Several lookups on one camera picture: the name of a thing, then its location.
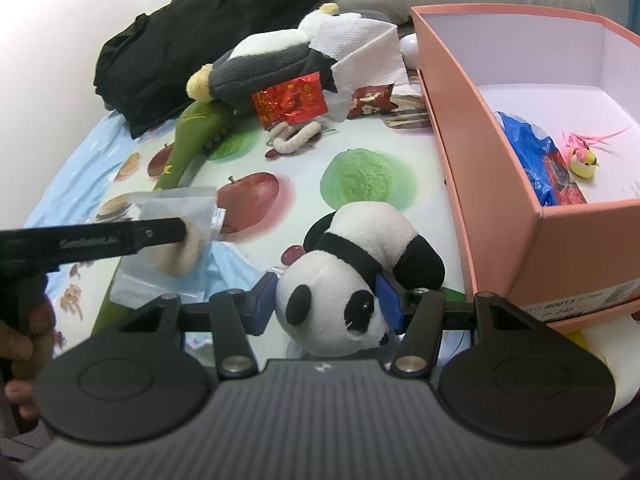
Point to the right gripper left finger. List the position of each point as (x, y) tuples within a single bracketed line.
[(231, 317)]

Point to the left hand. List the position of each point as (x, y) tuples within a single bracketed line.
[(28, 354)]

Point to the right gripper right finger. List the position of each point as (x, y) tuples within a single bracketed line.
[(433, 327)]

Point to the blue face mask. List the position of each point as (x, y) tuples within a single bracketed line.
[(228, 267)]

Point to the white paper tissue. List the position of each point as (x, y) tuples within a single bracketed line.
[(366, 53)]

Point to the small pink bird toy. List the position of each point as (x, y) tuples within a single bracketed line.
[(578, 154)]

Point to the penguin plush toy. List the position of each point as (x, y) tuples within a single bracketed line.
[(262, 60)]

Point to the red foil packet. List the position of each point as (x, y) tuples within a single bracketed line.
[(294, 101)]

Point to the clear plastic bag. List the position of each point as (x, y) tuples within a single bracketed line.
[(176, 267)]

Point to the fruit pattern table mat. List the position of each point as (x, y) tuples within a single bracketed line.
[(271, 201)]

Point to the panda plush toy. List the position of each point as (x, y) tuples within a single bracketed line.
[(326, 300)]

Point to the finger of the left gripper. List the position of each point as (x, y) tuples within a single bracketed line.
[(45, 249)]

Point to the black jacket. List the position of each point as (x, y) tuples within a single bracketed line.
[(142, 71)]

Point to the pink cardboard box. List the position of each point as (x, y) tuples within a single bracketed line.
[(536, 115)]

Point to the green fabric massage stick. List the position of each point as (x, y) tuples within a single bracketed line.
[(199, 128)]

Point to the dark red snack packet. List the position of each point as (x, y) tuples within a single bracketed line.
[(371, 100)]

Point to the blue plastic bag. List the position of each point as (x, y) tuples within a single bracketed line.
[(542, 162)]

